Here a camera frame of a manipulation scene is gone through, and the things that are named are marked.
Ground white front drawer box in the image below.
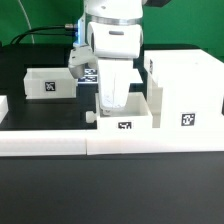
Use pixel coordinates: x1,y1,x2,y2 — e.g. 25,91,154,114
86,92,153,132

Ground white fence bar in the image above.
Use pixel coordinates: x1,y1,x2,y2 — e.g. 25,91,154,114
86,129,224,155
0,131,87,157

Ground white left front fence bar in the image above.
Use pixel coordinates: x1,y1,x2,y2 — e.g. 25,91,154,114
0,131,87,157

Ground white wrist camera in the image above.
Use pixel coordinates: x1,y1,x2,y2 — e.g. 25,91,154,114
68,45,96,79

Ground white drawer box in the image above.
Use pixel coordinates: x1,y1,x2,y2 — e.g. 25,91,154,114
86,92,153,132
23,68,77,99

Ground white left fence block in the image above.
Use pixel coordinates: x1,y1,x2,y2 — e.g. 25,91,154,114
0,95,8,123

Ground white marker plate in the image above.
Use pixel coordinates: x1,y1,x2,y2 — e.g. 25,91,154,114
78,69,142,84

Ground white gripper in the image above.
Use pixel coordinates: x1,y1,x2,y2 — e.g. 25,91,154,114
97,59,133,115

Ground white drawer cabinet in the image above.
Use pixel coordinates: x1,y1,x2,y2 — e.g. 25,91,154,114
144,49,224,131

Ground black cable bundle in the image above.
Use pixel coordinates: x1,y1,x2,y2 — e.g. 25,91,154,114
9,23,80,46

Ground white rear drawer box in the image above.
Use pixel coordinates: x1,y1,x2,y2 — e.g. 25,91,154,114
23,68,77,99

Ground white thin cable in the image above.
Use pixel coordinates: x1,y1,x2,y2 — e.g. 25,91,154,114
16,0,36,45

